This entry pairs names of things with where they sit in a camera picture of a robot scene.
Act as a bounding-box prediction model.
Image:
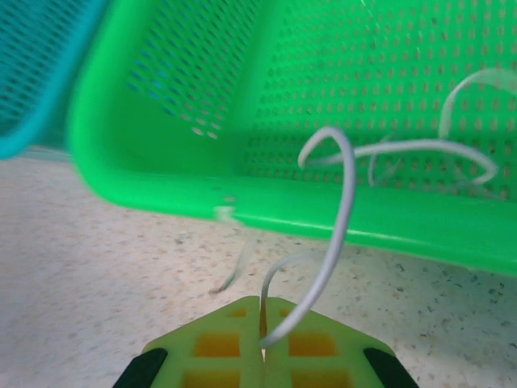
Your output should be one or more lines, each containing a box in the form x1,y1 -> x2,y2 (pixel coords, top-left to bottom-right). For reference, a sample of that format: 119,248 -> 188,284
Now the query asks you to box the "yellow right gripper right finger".
261,297 -> 418,388

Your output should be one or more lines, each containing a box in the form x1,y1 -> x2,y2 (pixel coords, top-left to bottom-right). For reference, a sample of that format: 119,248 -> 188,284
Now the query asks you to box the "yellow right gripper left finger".
116,295 -> 267,388

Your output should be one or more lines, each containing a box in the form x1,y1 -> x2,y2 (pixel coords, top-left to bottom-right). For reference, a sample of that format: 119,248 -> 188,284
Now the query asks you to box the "white thin cable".
258,126 -> 357,349
301,138 -> 498,188
208,205 -> 260,294
440,68 -> 515,139

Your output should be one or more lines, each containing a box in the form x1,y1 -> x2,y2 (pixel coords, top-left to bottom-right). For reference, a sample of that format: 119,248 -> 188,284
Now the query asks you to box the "green perforated plastic basket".
66,0 -> 517,279

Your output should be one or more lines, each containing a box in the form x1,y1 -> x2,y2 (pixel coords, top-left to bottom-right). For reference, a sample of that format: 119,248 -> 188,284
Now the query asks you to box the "teal perforated plastic basket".
0,0 -> 113,161

